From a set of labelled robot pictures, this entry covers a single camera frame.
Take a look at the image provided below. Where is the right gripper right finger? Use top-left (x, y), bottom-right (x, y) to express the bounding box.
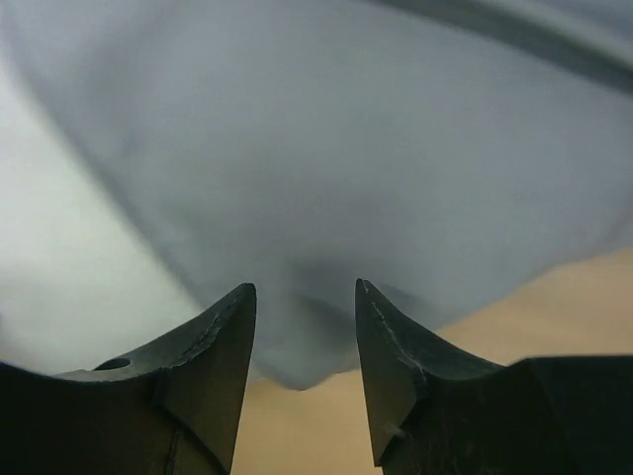
top-left (355, 279), bottom-right (632, 474)

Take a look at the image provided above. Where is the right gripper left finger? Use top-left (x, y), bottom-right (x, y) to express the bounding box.
top-left (1, 284), bottom-right (257, 474)

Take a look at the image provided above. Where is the white pillow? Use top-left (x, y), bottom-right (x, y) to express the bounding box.
top-left (1, 60), bottom-right (200, 373)

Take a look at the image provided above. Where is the grey pillowcase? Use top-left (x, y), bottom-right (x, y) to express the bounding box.
top-left (1, 1), bottom-right (632, 389)

